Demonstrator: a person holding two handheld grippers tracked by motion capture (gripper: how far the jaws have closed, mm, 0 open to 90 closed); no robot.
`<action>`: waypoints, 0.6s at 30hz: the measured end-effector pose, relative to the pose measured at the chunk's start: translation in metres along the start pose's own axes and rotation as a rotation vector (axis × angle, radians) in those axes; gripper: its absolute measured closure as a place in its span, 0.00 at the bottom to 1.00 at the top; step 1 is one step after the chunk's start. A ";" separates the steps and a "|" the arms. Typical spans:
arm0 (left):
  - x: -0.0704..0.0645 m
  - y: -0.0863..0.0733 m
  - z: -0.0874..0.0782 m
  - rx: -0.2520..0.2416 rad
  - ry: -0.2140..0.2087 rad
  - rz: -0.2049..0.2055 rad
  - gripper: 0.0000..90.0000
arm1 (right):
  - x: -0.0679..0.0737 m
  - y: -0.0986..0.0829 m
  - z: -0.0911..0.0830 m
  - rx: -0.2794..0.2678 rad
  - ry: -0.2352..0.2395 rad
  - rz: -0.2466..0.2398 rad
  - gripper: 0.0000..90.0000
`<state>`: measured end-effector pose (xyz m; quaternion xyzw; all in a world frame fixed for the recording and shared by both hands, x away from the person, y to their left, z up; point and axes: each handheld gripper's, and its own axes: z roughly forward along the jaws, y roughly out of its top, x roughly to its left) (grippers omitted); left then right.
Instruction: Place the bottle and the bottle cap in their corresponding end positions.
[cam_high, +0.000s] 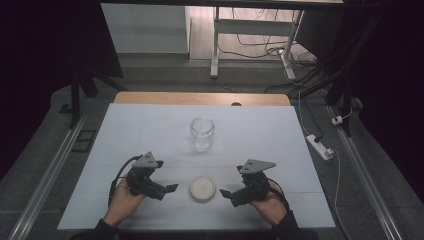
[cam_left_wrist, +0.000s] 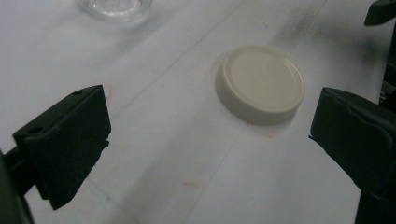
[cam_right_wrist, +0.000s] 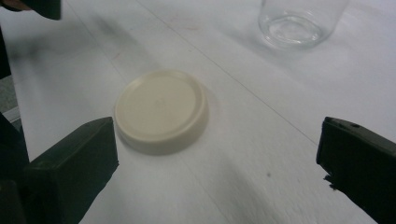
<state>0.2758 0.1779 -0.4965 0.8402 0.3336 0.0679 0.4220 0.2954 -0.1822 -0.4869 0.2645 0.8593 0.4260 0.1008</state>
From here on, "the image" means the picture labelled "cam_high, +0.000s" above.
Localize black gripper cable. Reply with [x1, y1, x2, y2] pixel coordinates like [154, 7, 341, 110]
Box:
[266, 185, 292, 214]
[108, 154, 143, 208]

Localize clear glass jar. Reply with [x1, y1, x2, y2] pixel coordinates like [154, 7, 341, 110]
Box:
[189, 116, 216, 153]

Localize white power strip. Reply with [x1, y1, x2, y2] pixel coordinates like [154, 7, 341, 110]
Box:
[305, 134, 335, 162]

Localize person's right hand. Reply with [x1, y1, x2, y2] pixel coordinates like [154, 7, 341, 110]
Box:
[249, 179, 288, 228]

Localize black rectangular floor frame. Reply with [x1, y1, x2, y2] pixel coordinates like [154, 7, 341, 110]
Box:
[71, 129, 98, 154]

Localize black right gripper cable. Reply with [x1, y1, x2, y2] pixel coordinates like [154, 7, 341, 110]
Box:
[266, 185, 292, 214]

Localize person's left hand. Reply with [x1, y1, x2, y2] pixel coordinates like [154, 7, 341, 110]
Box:
[103, 181, 148, 228]

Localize white desk frame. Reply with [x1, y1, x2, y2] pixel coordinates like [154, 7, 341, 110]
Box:
[209, 6, 305, 81]

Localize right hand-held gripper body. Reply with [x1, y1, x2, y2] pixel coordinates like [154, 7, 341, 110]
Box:
[229, 159, 277, 208]

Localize cream round jar lid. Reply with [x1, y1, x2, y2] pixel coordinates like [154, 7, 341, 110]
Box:
[189, 175, 217, 203]

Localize tangle of floor cables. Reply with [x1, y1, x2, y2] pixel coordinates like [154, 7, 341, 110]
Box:
[218, 8, 334, 98]

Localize aluminium floor rail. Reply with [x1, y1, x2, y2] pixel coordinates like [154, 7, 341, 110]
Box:
[8, 111, 90, 240]
[328, 106, 403, 240]

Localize white table sheet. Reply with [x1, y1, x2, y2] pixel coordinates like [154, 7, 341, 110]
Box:
[57, 103, 336, 232]

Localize dark curtain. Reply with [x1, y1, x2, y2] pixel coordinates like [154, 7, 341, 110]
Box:
[0, 0, 124, 181]
[296, 0, 424, 204]

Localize wooden table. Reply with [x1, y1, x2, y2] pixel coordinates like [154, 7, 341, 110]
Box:
[113, 92, 292, 107]

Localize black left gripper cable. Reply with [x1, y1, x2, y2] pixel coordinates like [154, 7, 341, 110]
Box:
[108, 154, 143, 208]

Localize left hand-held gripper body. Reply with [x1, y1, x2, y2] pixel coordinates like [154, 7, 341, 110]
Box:
[126, 151, 168, 201]

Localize black metal stand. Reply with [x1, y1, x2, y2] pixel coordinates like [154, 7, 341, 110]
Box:
[324, 19, 381, 138]
[68, 66, 128, 130]

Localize white panel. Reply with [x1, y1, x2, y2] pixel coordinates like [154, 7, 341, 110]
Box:
[100, 3, 192, 55]

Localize thin white cable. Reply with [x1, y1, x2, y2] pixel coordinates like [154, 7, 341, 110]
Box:
[297, 89, 355, 240]

